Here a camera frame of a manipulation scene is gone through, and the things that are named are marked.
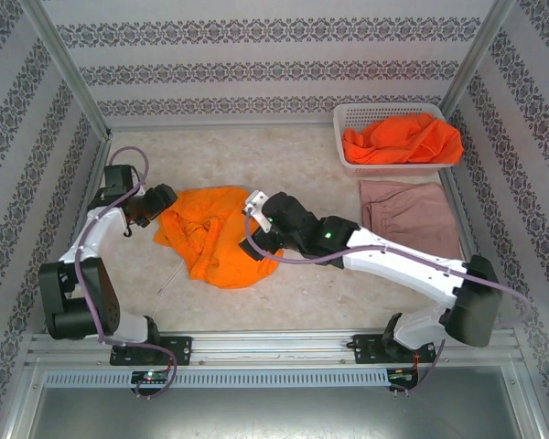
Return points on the yellow-orange shorts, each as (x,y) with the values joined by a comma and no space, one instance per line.
(219,247)

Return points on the left aluminium frame post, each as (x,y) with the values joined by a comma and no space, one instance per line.
(67,68)

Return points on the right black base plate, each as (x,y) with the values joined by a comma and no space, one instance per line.
(366,352)

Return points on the left aluminium side rail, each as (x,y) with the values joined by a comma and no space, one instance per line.
(97,160)

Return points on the small circuit board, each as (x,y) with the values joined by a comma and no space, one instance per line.
(402,374)
(148,376)

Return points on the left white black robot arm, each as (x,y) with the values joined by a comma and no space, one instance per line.
(73,302)

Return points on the aluminium mounting rail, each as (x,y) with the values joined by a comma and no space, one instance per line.
(274,347)

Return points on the aluminium frame post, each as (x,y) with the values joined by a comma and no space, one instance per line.
(67,68)
(482,46)

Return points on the aluminium side rail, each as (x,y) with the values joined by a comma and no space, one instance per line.
(97,160)
(466,215)

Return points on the right aluminium frame post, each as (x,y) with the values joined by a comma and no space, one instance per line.
(482,46)

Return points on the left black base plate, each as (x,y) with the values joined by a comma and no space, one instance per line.
(178,350)

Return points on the red-orange shorts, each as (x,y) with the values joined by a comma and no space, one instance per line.
(393,142)

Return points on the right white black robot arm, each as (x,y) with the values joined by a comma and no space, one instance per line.
(402,265)

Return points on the left small circuit board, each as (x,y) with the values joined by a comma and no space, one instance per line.
(148,376)

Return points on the right aluminium side rail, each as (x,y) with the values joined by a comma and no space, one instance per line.
(466,215)

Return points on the aluminium back rail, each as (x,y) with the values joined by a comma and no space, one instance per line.
(210,124)

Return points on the white plastic basket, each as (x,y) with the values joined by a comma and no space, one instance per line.
(393,171)

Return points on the right small circuit board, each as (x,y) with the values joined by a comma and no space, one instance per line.
(402,374)

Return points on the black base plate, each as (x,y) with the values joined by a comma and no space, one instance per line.
(366,352)
(178,350)

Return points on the pink shorts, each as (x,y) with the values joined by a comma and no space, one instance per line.
(412,219)

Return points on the grey metal sheet panel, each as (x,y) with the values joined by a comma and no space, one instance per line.
(274,411)

